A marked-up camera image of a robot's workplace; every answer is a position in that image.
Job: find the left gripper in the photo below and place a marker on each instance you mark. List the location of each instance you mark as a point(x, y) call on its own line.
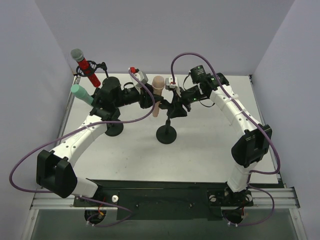
point(145, 99)

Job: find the peach toy microphone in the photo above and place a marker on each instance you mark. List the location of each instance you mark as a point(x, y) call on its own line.
point(158, 84)

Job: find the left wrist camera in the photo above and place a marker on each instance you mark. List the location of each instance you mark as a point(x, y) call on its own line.
point(137, 76)

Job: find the black round-base stand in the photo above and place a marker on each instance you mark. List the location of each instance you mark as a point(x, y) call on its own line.
point(166, 134)
point(107, 111)

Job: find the black tripod microphone stand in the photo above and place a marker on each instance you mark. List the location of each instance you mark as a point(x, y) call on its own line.
point(102, 66)

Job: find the black round-base stand front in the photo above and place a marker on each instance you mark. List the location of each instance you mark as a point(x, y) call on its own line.
point(166, 134)

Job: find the mint green toy microphone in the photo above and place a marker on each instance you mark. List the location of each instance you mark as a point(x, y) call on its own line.
point(80, 93)

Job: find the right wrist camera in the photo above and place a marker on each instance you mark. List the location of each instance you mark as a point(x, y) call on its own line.
point(170, 85)

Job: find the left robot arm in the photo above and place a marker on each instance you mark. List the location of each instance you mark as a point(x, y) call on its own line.
point(55, 168)

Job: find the aluminium frame rail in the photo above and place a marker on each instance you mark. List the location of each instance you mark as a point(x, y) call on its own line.
point(284, 198)

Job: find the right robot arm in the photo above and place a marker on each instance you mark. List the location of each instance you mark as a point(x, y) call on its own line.
point(253, 137)

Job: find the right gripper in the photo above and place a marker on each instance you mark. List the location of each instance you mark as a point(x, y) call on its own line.
point(179, 104)

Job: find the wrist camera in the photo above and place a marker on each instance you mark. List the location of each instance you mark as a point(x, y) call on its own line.
point(170, 85)
point(137, 76)

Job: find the red glitter microphone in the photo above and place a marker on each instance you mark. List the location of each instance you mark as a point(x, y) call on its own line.
point(85, 66)

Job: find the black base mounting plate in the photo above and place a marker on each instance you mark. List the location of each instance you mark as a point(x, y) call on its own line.
point(164, 200)

